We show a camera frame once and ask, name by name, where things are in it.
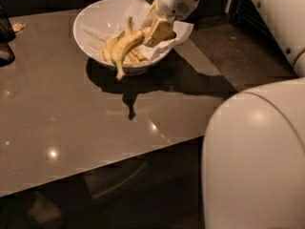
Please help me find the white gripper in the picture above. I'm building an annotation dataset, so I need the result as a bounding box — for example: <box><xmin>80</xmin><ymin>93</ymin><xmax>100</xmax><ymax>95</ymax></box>
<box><xmin>141</xmin><ymin>0</ymin><xmax>198</xmax><ymax>48</ymax></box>

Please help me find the yellow banana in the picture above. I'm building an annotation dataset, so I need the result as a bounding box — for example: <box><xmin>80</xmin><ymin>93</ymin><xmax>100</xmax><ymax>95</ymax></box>
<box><xmin>102</xmin><ymin>30</ymin><xmax>125</xmax><ymax>63</ymax></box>
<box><xmin>111</xmin><ymin>27</ymin><xmax>151</xmax><ymax>81</ymax></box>
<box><xmin>124</xmin><ymin>17</ymin><xmax>147</xmax><ymax>65</ymax></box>

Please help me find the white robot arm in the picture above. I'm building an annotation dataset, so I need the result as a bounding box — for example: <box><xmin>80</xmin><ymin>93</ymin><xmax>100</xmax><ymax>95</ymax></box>
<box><xmin>201</xmin><ymin>0</ymin><xmax>305</xmax><ymax>229</ymax></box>

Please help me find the white ceramic bowl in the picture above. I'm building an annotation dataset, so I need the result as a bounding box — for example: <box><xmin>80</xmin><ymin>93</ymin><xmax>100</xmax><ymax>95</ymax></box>
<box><xmin>72</xmin><ymin>0</ymin><xmax>173</xmax><ymax>77</ymax></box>

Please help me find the white paper napkin liner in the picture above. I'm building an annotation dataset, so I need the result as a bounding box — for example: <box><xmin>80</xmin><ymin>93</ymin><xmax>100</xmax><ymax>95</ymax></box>
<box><xmin>80</xmin><ymin>0</ymin><xmax>194</xmax><ymax>62</ymax></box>

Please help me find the dark slatted appliance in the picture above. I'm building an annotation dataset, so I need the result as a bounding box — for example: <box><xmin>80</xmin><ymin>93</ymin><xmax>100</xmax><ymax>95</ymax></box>
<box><xmin>227</xmin><ymin>0</ymin><xmax>275</xmax><ymax>40</ymax></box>

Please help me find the small crumpled wrapper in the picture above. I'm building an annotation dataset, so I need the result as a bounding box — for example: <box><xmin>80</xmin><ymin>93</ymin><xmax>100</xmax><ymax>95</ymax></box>
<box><xmin>12</xmin><ymin>23</ymin><xmax>26</xmax><ymax>32</ymax></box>

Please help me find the black mesh object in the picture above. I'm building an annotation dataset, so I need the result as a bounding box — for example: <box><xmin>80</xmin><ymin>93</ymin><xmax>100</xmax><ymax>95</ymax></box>
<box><xmin>0</xmin><ymin>4</ymin><xmax>15</xmax><ymax>67</ymax></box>

